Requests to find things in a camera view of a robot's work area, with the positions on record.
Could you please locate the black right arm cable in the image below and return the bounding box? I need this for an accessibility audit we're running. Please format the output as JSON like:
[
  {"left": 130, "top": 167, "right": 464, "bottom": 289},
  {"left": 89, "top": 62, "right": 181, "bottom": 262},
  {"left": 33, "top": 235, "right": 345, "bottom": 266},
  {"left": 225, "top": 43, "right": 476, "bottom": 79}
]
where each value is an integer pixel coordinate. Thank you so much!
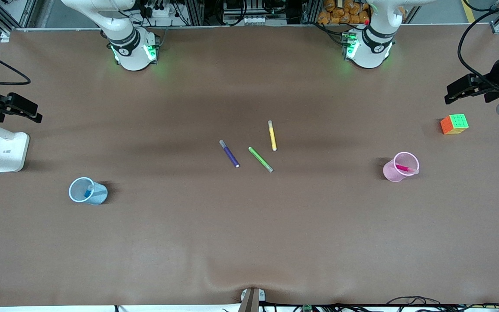
[{"left": 0, "top": 41, "right": 32, "bottom": 86}]

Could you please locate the pink plastic cup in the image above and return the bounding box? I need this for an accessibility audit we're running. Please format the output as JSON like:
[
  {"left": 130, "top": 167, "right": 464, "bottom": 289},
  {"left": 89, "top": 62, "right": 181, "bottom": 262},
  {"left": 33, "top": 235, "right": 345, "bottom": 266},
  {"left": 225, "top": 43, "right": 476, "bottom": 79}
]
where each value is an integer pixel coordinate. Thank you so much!
[{"left": 382, "top": 151, "right": 420, "bottom": 182}]

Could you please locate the orange snack bag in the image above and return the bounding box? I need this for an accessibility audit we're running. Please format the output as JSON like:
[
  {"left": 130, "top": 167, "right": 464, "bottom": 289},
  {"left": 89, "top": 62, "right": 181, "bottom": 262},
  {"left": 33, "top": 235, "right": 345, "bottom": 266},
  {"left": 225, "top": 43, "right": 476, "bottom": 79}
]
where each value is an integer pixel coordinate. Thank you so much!
[{"left": 318, "top": 0, "right": 372, "bottom": 25}]

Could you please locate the purple marker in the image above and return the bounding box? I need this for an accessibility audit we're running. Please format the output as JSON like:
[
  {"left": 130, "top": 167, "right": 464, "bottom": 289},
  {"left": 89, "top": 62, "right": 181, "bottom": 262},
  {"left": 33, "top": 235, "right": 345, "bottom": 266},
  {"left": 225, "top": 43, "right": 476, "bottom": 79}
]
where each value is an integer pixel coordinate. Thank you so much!
[{"left": 219, "top": 140, "right": 240, "bottom": 169}]

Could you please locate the colourful puzzle cube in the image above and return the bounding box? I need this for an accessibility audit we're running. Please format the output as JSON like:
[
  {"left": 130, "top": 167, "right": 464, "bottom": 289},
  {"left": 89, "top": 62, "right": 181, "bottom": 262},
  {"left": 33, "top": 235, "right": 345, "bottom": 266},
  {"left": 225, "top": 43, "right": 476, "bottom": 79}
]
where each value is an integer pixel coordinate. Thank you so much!
[{"left": 440, "top": 114, "right": 470, "bottom": 135}]

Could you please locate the yellow marker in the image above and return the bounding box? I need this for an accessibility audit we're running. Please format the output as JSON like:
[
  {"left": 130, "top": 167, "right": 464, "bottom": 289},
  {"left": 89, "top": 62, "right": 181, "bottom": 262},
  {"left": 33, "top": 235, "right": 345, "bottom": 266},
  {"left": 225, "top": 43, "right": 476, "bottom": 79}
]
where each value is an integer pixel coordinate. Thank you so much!
[{"left": 268, "top": 120, "right": 278, "bottom": 152}]

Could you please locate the black electronics rack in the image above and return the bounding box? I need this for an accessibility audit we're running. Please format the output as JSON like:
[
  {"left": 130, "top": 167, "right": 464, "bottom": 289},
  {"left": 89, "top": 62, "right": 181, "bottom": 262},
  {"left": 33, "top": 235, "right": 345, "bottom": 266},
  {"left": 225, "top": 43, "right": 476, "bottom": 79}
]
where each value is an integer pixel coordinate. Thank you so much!
[{"left": 204, "top": 0, "right": 302, "bottom": 26}]

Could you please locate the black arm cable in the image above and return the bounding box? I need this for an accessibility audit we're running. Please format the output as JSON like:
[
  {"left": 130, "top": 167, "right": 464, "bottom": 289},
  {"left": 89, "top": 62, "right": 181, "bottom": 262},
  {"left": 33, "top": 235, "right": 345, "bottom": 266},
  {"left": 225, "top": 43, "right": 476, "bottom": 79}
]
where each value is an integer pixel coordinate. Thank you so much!
[
  {"left": 457, "top": 6, "right": 499, "bottom": 92},
  {"left": 0, "top": 41, "right": 32, "bottom": 86}
]

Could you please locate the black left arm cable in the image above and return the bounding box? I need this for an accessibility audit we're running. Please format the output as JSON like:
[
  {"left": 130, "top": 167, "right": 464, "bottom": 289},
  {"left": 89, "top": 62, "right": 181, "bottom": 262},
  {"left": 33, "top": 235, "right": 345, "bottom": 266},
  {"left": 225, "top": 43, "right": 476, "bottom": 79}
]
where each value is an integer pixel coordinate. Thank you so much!
[{"left": 457, "top": 6, "right": 499, "bottom": 92}]

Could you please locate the green marker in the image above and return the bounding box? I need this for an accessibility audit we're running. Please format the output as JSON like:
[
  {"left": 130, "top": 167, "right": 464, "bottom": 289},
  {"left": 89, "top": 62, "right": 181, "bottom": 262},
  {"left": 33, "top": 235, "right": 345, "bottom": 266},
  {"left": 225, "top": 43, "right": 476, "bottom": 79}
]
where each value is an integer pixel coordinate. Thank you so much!
[{"left": 248, "top": 146, "right": 274, "bottom": 173}]

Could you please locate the white power strip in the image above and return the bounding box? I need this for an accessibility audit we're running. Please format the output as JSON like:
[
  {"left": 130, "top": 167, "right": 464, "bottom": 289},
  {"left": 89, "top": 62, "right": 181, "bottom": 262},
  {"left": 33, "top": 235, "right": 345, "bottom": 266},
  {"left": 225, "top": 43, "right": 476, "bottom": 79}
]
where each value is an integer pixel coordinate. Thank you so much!
[{"left": 139, "top": 0, "right": 177, "bottom": 20}]

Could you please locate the light blue plastic cup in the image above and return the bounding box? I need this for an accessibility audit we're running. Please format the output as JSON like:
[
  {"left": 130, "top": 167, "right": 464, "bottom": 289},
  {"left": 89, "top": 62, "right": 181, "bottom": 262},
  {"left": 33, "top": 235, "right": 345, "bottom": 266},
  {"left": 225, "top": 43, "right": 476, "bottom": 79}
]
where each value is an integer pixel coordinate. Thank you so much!
[{"left": 68, "top": 177, "right": 108, "bottom": 205}]

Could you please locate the black cable bundle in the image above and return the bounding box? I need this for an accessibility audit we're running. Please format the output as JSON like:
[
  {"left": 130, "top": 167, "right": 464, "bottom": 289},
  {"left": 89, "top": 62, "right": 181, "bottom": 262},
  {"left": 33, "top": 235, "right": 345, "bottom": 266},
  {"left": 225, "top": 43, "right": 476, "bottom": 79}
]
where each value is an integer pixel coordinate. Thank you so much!
[{"left": 386, "top": 296, "right": 499, "bottom": 312}]

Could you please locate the grey aluminium frame rail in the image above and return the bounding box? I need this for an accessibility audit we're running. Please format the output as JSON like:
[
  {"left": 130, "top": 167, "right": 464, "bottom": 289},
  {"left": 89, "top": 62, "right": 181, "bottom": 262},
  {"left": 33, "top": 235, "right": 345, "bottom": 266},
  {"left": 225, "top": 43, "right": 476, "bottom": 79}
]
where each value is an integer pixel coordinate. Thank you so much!
[{"left": 0, "top": 0, "right": 38, "bottom": 32}]

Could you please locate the white lamp stand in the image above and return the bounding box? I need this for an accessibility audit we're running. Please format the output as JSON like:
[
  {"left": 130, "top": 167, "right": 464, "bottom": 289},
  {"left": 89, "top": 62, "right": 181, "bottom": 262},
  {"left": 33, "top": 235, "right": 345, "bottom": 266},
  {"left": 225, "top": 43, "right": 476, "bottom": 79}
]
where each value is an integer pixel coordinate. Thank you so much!
[{"left": 0, "top": 116, "right": 30, "bottom": 173}]

